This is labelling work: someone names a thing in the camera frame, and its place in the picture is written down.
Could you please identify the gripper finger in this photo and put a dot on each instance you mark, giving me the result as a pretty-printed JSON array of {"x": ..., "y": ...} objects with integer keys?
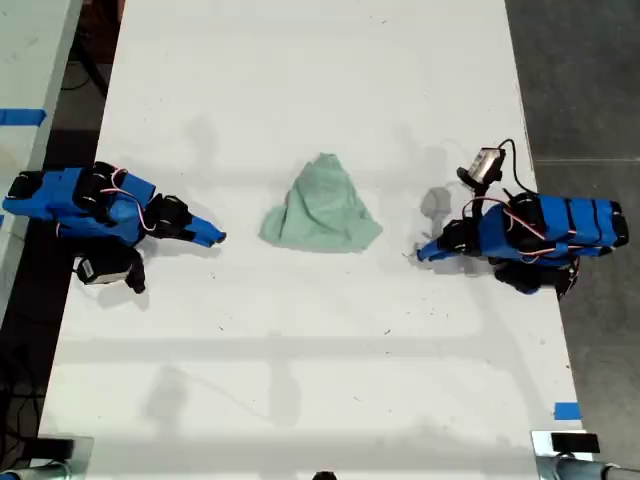
[
  {"x": 435, "y": 245},
  {"x": 200, "y": 240},
  {"x": 207, "y": 227},
  {"x": 435, "y": 256}
]

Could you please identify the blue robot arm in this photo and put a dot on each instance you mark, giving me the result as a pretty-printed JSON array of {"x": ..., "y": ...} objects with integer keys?
[
  {"x": 575, "y": 222},
  {"x": 60, "y": 202}
]

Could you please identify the pale green T-shirt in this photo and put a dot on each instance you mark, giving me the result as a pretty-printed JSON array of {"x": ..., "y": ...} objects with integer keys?
[{"x": 320, "y": 210}]

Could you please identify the blue tape strip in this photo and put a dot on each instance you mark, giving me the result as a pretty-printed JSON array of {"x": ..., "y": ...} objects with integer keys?
[
  {"x": 567, "y": 411},
  {"x": 22, "y": 117}
]

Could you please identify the white side table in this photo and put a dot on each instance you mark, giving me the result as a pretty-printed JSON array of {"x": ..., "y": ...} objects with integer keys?
[{"x": 30, "y": 60}]

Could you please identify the silver metal clamp plate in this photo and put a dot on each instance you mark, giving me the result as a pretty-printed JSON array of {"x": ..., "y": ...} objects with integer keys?
[
  {"x": 82, "y": 452},
  {"x": 542, "y": 455}
]

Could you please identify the small black box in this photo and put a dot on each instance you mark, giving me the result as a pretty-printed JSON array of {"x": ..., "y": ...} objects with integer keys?
[
  {"x": 575, "y": 442},
  {"x": 55, "y": 447}
]

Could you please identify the grey metal tube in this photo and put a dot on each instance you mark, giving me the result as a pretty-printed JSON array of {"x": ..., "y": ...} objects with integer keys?
[
  {"x": 35, "y": 472},
  {"x": 595, "y": 471}
]

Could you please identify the short black camera stalk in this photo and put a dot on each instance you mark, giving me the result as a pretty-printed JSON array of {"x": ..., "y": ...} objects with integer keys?
[
  {"x": 136, "y": 272},
  {"x": 478, "y": 200}
]

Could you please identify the black camera box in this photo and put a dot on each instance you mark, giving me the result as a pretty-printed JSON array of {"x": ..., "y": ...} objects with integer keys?
[
  {"x": 102, "y": 270},
  {"x": 484, "y": 164}
]

